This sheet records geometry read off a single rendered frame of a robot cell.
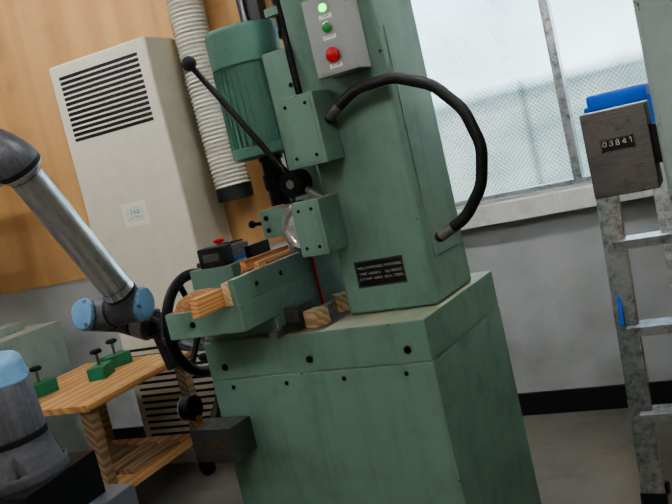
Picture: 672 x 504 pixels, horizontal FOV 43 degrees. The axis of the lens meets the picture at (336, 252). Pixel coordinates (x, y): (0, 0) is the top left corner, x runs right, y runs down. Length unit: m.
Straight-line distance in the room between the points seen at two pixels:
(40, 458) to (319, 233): 0.75
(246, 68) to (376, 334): 0.69
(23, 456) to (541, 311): 2.07
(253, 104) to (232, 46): 0.14
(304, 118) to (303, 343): 0.49
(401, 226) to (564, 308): 1.59
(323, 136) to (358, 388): 0.54
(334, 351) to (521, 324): 1.63
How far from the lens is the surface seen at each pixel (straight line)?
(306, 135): 1.79
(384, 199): 1.82
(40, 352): 4.14
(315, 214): 1.79
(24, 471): 1.91
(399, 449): 1.84
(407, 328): 1.74
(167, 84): 3.60
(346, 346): 1.81
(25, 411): 1.91
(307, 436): 1.95
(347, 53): 1.76
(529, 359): 3.40
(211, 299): 1.79
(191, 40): 3.58
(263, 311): 1.87
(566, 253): 3.27
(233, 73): 2.01
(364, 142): 1.82
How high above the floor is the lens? 1.16
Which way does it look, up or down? 6 degrees down
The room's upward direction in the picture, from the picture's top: 13 degrees counter-clockwise
